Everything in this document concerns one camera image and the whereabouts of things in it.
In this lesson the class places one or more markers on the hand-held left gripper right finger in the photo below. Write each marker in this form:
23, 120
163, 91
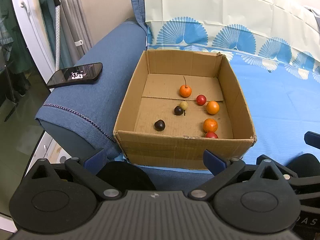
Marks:
214, 161

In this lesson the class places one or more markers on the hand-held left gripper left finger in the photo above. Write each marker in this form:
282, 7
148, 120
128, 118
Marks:
94, 159

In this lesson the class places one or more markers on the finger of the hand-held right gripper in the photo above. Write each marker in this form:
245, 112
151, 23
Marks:
313, 139

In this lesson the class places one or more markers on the small red round fruit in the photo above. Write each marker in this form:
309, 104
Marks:
211, 135
200, 99

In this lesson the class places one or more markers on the small orange tangerine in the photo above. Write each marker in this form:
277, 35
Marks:
210, 125
212, 107

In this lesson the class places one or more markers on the brown cardboard box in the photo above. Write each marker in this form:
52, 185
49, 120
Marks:
175, 150

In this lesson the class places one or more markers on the dark purple round fruit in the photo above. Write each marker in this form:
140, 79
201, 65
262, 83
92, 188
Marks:
159, 125
178, 110

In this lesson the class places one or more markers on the olive green round fruit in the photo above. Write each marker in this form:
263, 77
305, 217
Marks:
184, 104

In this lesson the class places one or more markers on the orange tangerine with stem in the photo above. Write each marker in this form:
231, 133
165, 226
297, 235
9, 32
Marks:
185, 91

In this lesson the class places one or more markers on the dark rounded cloth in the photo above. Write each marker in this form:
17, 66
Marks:
125, 175
305, 165

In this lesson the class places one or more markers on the cream and blue printed blanket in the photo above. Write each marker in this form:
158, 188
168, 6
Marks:
275, 105

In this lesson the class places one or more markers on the black smartphone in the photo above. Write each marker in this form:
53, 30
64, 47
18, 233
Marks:
75, 75

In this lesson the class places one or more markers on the blue denim sofa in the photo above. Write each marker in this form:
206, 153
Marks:
107, 62

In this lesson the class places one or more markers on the white curtain clip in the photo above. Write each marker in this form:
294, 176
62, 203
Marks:
79, 42

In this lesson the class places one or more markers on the grey cloth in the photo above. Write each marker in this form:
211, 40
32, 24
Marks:
313, 13

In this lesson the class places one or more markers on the teal curtain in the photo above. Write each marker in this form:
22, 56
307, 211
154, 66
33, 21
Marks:
48, 30

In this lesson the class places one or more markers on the grey curtain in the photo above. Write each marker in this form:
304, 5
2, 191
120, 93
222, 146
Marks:
75, 17

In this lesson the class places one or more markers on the white window frame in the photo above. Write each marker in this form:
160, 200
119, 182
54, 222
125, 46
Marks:
32, 30

